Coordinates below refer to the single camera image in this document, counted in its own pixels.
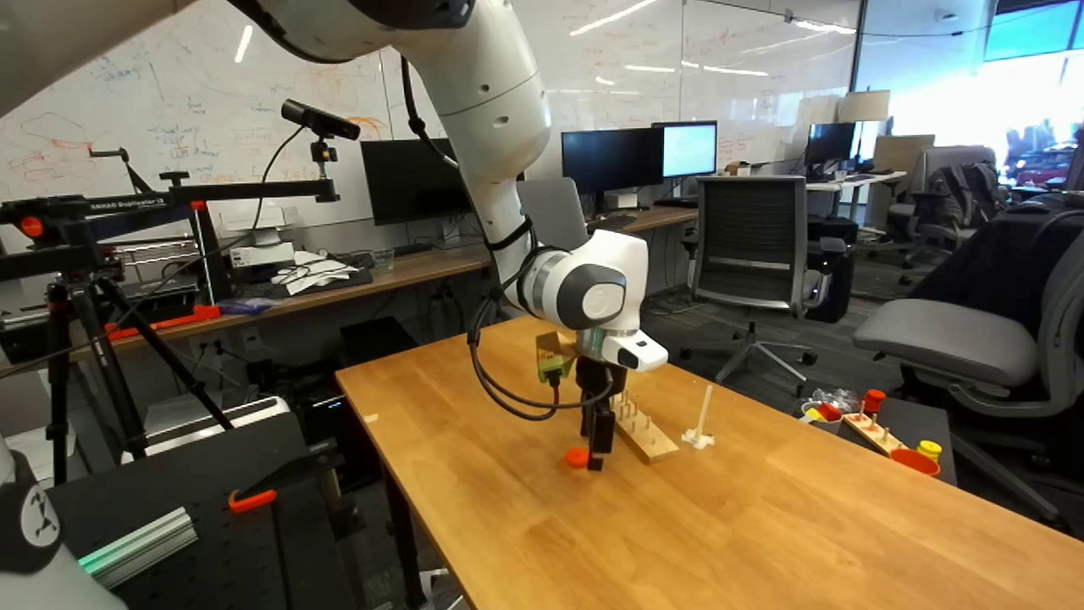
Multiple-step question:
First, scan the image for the wooden peg base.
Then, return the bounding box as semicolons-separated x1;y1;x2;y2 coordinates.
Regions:
613;398;678;461

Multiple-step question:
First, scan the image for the black camera tripod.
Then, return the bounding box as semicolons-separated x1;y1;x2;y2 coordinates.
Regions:
0;175;336;486

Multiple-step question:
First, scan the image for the black mesh office chair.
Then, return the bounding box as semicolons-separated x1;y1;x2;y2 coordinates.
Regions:
692;175;814;394

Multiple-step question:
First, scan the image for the computer monitor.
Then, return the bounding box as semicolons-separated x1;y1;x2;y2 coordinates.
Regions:
560;118;719;209

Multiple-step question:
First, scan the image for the grey office chair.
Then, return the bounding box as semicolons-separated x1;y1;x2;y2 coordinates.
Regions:
852;209;1084;528

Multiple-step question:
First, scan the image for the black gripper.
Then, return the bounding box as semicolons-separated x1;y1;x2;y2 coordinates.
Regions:
576;360;623;461

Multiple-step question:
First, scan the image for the black low side table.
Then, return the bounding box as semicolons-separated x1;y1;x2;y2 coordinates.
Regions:
797;388;963;488

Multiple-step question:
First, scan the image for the orange disk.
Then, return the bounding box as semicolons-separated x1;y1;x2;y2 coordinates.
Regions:
562;446;604;472

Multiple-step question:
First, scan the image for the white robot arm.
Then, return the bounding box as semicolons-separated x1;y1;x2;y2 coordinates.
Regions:
0;0;666;374

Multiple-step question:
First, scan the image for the clear plastic stand with rod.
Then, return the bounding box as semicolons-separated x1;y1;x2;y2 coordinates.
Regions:
681;384;713;451

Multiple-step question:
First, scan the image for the wooden toy block board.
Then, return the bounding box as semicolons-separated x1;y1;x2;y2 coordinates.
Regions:
843;415;908;454

